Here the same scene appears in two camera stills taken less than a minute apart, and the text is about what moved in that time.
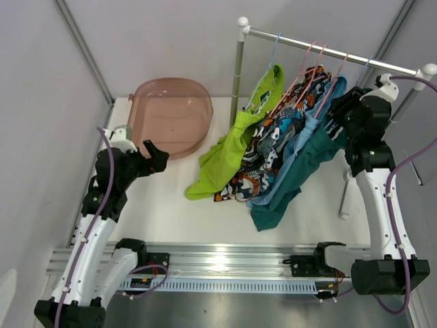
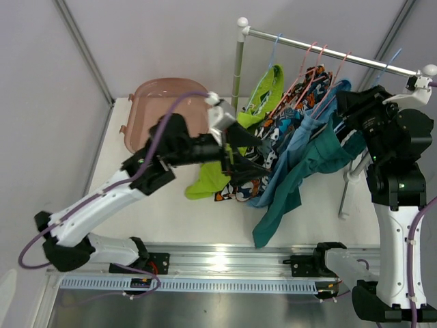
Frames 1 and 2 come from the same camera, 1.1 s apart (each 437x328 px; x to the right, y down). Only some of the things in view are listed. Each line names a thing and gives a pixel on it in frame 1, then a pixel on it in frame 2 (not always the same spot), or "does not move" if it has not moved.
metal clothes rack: x=424 y=74 does not move
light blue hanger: x=363 y=74 -> x=385 y=67
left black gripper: x=156 y=163 -> x=242 y=169
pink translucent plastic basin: x=175 y=114 does not move
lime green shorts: x=219 y=165 does not move
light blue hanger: x=265 y=72 does not move
